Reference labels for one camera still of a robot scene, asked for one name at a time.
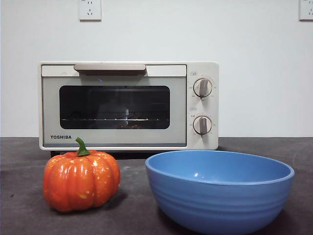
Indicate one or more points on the orange pumpkin green stem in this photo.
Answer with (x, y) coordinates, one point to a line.
(80, 181)

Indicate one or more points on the beige oven knob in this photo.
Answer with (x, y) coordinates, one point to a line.
(202, 87)
(202, 125)

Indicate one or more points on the white wall socket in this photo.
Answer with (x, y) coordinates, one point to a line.
(306, 11)
(89, 12)

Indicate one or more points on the white Toshiba toaster oven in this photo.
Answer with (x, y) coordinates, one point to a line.
(207, 71)

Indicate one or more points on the blue ribbed bowl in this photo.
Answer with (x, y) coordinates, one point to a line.
(220, 203)

